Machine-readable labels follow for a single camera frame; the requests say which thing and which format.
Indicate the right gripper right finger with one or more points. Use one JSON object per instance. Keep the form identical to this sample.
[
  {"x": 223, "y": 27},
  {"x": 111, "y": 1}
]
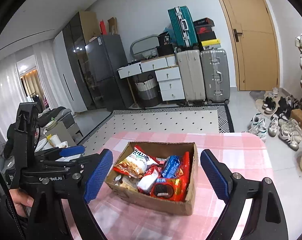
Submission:
[{"x": 266, "y": 219}]

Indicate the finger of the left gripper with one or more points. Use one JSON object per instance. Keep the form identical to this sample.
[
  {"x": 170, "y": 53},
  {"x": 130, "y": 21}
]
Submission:
[
  {"x": 56, "y": 153},
  {"x": 87, "y": 166}
]

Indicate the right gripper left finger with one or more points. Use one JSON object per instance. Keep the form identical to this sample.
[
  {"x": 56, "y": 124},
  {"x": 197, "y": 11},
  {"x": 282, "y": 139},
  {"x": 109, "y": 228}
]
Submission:
[{"x": 48, "y": 219}]

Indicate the clear wafer stick pack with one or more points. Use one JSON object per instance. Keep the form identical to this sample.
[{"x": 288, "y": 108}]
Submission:
[{"x": 126, "y": 182}]

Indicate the shrimp noodle snack bag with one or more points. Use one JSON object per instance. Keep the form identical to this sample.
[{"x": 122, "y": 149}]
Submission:
[{"x": 136, "y": 164}]

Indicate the white red snack pack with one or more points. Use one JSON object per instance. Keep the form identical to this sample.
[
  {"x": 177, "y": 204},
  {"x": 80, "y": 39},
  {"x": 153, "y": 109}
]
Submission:
[{"x": 149, "y": 178}]

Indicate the large red snack bag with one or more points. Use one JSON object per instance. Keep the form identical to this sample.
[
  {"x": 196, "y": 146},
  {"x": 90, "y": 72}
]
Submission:
[{"x": 183, "y": 176}]

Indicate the red oreo pack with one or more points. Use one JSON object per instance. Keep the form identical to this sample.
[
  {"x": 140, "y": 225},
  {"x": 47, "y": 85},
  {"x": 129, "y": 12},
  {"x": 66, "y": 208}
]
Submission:
[{"x": 169, "y": 189}]

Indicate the blue oreo cookie pack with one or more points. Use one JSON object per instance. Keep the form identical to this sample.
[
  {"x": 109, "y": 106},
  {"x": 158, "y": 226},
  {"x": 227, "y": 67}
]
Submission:
[{"x": 171, "y": 166}]

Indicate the left hand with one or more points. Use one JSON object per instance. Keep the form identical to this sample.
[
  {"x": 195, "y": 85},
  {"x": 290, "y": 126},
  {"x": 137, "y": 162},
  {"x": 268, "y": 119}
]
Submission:
[{"x": 21, "y": 200}]

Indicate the pink checkered tablecloth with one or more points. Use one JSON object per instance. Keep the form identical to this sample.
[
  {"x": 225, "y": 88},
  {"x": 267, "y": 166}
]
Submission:
[{"x": 241, "y": 152}]

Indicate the shoes on floor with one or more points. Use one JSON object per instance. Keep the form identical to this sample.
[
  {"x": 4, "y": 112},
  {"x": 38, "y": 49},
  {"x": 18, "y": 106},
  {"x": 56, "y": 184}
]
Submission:
[{"x": 275, "y": 119}]

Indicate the small cardboard box floor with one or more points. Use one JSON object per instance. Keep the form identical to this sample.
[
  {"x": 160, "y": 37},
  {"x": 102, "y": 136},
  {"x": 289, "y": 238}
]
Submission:
[{"x": 297, "y": 115}]

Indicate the woven laundry basket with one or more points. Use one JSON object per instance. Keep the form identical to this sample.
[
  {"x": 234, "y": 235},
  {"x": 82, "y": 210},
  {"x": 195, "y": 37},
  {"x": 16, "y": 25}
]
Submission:
[{"x": 148, "y": 92}]

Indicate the SF cardboard box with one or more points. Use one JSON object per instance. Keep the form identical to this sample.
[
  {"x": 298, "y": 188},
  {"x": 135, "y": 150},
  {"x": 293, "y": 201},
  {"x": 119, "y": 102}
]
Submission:
[{"x": 161, "y": 151}]

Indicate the dark grey refrigerator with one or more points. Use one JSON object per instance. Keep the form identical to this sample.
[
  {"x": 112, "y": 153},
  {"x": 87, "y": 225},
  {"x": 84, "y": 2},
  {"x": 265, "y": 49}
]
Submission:
[{"x": 106, "y": 55}]

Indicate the dotted white rug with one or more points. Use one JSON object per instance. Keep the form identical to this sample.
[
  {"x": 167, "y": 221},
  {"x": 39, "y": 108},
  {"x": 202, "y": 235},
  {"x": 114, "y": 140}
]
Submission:
[{"x": 209, "y": 119}]

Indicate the black glass wardrobe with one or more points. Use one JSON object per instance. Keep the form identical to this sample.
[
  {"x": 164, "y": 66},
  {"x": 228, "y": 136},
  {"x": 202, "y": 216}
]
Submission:
[{"x": 77, "y": 34}]

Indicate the white drawer desk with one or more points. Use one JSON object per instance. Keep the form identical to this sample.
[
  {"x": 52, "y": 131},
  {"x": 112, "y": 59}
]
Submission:
[{"x": 164, "y": 70}]

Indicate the arched mirror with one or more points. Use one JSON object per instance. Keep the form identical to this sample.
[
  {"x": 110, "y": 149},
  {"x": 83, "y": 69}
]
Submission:
[{"x": 145, "y": 48}]

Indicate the black bag on desk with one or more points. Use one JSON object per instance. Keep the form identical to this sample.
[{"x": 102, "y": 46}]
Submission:
[{"x": 165, "y": 46}]

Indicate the beige suitcase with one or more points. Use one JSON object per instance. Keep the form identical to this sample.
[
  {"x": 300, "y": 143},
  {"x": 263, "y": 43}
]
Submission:
[{"x": 191, "y": 75}]

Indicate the silver suitcase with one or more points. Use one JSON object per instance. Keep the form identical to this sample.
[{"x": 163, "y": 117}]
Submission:
[{"x": 216, "y": 75}]

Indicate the teal suitcase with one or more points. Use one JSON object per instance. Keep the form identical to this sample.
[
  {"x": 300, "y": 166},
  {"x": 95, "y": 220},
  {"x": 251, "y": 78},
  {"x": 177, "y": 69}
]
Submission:
[{"x": 183, "y": 27}]

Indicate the stacked shoe boxes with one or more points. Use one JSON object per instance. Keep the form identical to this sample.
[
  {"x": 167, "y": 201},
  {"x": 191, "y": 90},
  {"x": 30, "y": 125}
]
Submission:
[{"x": 205, "y": 34}]

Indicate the wooden door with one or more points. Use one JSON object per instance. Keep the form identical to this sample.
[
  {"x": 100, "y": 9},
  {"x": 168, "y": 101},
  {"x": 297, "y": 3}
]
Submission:
[{"x": 254, "y": 45}]

